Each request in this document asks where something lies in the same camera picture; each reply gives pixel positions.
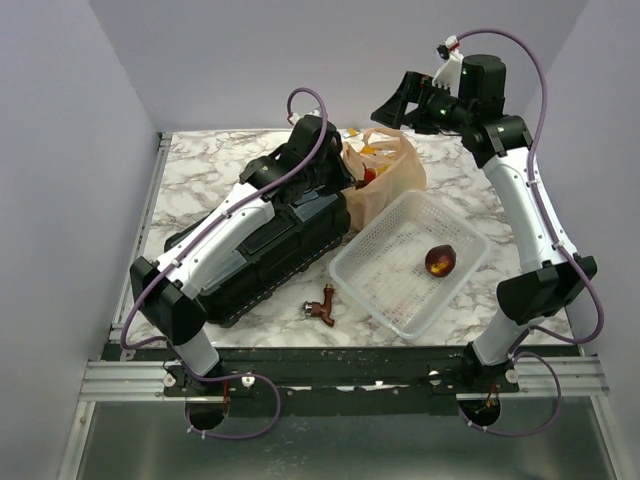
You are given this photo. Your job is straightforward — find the brown metal faucet tap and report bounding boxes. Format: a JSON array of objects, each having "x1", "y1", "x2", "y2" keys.
[{"x1": 302, "y1": 284, "x2": 335, "y2": 328}]

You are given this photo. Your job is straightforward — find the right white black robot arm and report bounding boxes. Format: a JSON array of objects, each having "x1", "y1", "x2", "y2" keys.
[{"x1": 370, "y1": 54, "x2": 597, "y2": 392}]

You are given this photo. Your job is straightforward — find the red fake cherry tomatoes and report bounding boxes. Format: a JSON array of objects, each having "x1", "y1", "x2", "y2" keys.
[{"x1": 362, "y1": 168, "x2": 378, "y2": 186}]

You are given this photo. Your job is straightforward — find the orange plastic bag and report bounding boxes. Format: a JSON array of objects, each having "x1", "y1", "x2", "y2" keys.
[{"x1": 342, "y1": 127, "x2": 427, "y2": 231}]

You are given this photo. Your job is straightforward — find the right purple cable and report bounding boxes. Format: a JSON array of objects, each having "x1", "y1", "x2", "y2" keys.
[{"x1": 457, "y1": 28, "x2": 604, "y2": 439}]

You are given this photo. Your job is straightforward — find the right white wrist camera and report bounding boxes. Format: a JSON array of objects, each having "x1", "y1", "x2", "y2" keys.
[{"x1": 432, "y1": 35, "x2": 464, "y2": 96}]

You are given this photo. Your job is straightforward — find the dark red fake plum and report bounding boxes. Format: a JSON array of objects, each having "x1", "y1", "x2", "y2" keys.
[{"x1": 425, "y1": 245, "x2": 457, "y2": 278}]

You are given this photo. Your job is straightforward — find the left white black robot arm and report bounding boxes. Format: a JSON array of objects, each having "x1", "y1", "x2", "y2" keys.
[{"x1": 130, "y1": 114, "x2": 353, "y2": 395}]

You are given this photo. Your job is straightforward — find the clear plastic basket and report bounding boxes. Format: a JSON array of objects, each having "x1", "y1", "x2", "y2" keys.
[{"x1": 329, "y1": 190, "x2": 491, "y2": 340}]

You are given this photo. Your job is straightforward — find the yellow orange fake fruit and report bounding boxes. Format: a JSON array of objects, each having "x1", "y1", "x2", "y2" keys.
[{"x1": 360, "y1": 146, "x2": 395, "y2": 177}]

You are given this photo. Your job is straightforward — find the aluminium mounting rail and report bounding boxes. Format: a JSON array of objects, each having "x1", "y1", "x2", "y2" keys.
[{"x1": 79, "y1": 357, "x2": 610, "y2": 403}]

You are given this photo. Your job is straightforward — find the black plastic toolbox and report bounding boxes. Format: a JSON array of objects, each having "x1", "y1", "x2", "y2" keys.
[{"x1": 196, "y1": 193, "x2": 350, "y2": 328}]

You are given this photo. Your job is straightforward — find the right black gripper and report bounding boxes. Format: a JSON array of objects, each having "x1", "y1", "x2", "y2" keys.
[{"x1": 369, "y1": 71, "x2": 471, "y2": 137}]

